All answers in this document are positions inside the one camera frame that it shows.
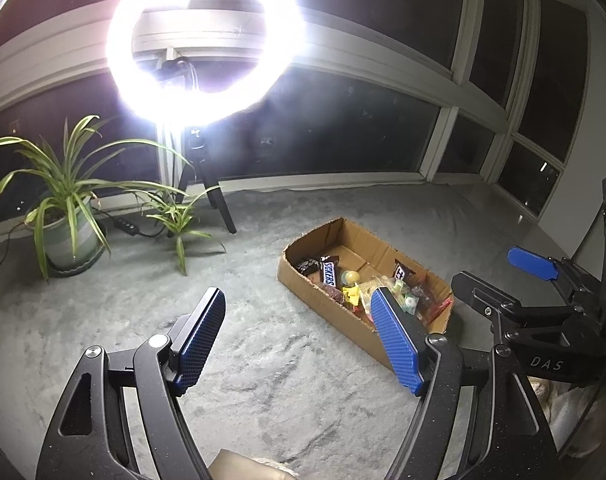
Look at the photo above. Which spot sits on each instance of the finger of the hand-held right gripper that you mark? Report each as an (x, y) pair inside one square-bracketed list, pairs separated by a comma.
[(483, 297), (533, 262)]

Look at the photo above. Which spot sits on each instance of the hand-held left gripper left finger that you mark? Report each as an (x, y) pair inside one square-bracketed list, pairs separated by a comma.
[(200, 340)]

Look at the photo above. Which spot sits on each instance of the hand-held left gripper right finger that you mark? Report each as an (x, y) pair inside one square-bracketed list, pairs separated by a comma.
[(395, 340)]

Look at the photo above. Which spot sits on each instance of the green round candy packet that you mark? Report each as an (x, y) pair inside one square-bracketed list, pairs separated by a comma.
[(410, 302)]

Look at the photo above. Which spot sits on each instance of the red candy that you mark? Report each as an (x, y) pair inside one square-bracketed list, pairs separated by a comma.
[(435, 306)]

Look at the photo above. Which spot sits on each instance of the small green candy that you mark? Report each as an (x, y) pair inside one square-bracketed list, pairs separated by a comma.
[(398, 287)]

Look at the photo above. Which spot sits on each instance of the large cracker pack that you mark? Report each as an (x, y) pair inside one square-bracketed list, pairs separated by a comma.
[(375, 286)]

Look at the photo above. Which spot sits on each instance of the cardboard box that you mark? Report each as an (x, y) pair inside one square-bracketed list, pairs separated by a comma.
[(333, 320)]

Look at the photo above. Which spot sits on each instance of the brown chocolate bar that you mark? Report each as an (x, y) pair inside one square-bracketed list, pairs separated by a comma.
[(329, 272), (402, 271)]

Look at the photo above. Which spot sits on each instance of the yellow jelly cup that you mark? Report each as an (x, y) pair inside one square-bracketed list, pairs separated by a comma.
[(352, 276)]

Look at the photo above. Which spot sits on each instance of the small black snack packet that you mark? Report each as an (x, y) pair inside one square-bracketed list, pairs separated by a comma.
[(307, 265)]

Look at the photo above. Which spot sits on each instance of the person's right forearm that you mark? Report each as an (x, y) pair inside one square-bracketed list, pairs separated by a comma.
[(573, 410)]

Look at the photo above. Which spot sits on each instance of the small spider plant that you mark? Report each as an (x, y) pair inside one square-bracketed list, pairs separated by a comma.
[(180, 220)]

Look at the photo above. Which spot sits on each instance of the green pot saucer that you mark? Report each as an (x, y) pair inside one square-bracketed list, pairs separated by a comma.
[(90, 264)]

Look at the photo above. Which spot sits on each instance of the green plant pot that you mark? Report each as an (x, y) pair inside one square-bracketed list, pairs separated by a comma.
[(73, 245)]

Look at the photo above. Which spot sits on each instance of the black tripod stand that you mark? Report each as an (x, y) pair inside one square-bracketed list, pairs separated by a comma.
[(208, 180)]

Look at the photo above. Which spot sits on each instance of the large spider plant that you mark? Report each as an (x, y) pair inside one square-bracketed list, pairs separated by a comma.
[(58, 175)]

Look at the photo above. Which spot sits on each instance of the black phone holder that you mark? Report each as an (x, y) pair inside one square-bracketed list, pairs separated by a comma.
[(175, 72)]

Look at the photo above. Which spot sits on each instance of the white window frame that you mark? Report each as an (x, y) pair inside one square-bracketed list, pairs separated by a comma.
[(463, 35)]

